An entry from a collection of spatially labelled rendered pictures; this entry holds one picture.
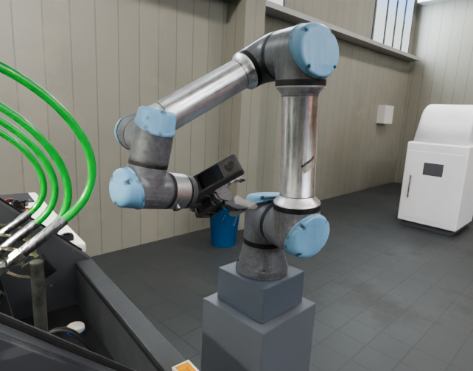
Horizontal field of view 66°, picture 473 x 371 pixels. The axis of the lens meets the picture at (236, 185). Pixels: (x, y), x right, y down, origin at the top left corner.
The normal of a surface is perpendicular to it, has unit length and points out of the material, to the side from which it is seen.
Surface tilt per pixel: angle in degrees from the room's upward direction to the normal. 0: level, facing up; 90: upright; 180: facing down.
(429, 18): 90
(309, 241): 98
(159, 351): 0
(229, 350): 90
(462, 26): 90
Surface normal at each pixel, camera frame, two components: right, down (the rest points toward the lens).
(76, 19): 0.70, 0.18
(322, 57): 0.50, 0.07
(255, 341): -0.71, 0.11
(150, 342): 0.04, -0.98
